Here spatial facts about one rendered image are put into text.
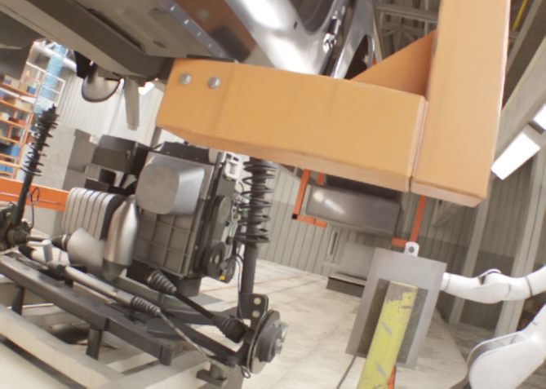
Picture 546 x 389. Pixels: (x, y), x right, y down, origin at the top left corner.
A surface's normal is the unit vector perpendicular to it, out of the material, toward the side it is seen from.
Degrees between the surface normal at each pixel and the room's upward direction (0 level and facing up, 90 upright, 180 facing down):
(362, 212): 90
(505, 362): 87
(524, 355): 87
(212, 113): 90
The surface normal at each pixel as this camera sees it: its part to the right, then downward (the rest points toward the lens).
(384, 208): -0.26, -0.13
